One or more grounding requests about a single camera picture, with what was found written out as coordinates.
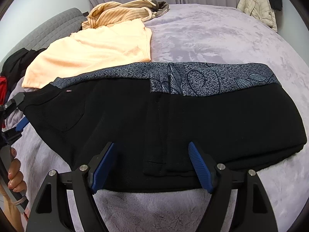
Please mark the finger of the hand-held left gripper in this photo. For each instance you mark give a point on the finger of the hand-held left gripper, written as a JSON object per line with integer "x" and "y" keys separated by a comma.
{"x": 14, "y": 101}
{"x": 21, "y": 124}

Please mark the person's left forearm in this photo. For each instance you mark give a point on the person's left forearm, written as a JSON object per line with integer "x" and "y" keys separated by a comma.
{"x": 9, "y": 214}

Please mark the black clothes pile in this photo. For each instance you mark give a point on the black clothes pile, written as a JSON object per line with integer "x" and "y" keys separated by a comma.
{"x": 17, "y": 62}

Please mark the person's left hand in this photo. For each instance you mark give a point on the person's left hand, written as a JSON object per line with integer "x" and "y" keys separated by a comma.
{"x": 17, "y": 174}

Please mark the black pants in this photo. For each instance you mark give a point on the black pants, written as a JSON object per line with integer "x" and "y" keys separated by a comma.
{"x": 229, "y": 125}

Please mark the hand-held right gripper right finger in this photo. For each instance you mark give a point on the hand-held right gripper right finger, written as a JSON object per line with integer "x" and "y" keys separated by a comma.
{"x": 200, "y": 169}

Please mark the peach towel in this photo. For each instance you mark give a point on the peach towel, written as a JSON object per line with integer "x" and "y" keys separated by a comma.
{"x": 96, "y": 48}

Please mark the grey quilted headboard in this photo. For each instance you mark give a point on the grey quilted headboard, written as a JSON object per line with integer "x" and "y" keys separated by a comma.
{"x": 55, "y": 26}

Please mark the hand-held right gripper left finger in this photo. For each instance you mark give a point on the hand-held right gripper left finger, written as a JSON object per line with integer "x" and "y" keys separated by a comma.
{"x": 101, "y": 171}

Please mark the grey fleece blanket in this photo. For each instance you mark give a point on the grey fleece blanket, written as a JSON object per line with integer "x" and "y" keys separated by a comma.
{"x": 15, "y": 88}

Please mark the lavender plush bed blanket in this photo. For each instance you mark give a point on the lavender plush bed blanket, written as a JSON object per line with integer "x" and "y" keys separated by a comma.
{"x": 217, "y": 36}

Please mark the olive grey garment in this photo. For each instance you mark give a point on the olive grey garment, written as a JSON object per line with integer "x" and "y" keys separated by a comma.
{"x": 161, "y": 8}

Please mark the red garment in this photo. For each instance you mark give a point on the red garment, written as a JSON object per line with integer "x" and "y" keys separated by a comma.
{"x": 2, "y": 89}

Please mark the blue leaf-patterned cloth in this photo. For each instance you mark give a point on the blue leaf-patterned cloth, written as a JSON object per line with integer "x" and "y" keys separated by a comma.
{"x": 198, "y": 82}

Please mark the yellow striped garment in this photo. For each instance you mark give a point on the yellow striped garment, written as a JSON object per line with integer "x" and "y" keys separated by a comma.
{"x": 115, "y": 12}

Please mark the white puffer jacket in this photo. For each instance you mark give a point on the white puffer jacket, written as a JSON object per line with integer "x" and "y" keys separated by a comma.
{"x": 258, "y": 4}

